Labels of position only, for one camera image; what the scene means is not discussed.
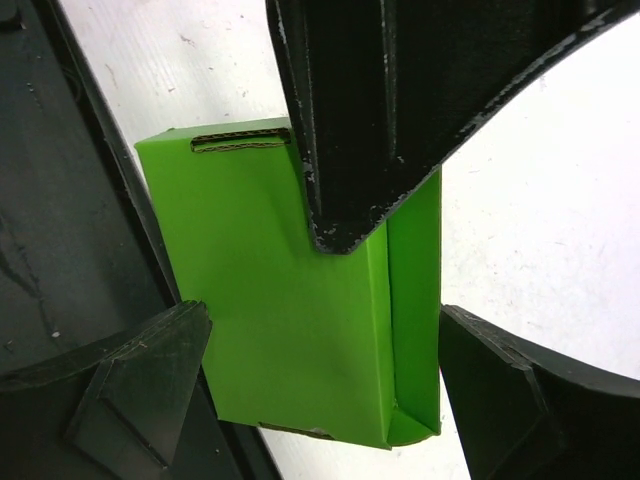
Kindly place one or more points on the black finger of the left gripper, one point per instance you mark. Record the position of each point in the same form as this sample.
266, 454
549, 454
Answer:
381, 93

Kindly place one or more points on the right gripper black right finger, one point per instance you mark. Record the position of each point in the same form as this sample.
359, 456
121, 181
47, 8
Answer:
524, 411

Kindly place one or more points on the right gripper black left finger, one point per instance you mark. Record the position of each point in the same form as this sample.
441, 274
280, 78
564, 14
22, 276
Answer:
113, 409

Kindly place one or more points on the green paper box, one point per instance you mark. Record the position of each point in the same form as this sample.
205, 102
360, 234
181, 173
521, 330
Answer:
338, 347

